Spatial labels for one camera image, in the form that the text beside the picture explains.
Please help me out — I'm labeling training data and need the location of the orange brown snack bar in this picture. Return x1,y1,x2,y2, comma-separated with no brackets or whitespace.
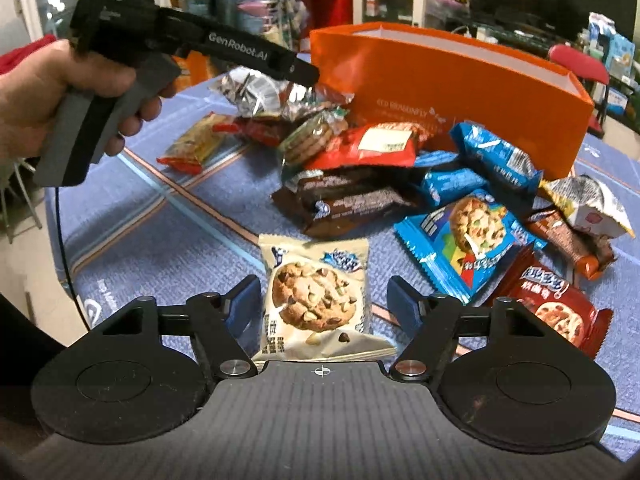
525,208,616,281

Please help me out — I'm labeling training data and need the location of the red snack bag yellow label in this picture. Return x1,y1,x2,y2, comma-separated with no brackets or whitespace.
304,122,433,170

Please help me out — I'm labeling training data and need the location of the blue chip cookie pack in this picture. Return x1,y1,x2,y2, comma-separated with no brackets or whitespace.
394,188,547,304

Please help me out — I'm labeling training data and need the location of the person's left hand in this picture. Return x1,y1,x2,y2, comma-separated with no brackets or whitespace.
0,38,177,172

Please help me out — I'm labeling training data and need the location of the white glass door cabinet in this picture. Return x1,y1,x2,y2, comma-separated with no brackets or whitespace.
351,0,434,28

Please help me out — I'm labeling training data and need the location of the white chocolate chip cookie pack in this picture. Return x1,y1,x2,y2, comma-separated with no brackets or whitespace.
254,234,395,367

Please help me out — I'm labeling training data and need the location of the blue patterned tablecloth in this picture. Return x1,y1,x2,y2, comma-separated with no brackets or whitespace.
46,82,639,460

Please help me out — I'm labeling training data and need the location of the white yellow snack pack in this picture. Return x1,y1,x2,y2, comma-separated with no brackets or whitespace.
539,176,634,238

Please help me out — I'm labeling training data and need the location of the red folding chair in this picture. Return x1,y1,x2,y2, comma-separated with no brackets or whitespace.
547,44,610,139

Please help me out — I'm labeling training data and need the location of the silver foil snack pack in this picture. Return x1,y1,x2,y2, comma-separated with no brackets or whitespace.
210,66,296,118

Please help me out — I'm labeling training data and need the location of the small blue oreo pack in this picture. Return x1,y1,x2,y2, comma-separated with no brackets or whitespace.
418,168,487,207

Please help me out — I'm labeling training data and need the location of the red chocolate cookie pack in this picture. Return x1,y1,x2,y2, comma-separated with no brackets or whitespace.
489,246,614,359

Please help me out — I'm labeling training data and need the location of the yellow red snack bar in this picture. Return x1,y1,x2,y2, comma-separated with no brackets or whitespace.
156,113,238,174

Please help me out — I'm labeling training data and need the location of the orange cardboard box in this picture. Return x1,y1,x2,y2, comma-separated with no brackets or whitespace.
310,23,593,180

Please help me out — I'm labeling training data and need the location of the round biscuit clear pack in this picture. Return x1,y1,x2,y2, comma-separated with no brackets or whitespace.
277,107,348,166

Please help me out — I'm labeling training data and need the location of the brown chocolate wafer pack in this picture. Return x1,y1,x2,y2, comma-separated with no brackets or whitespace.
271,166,425,240

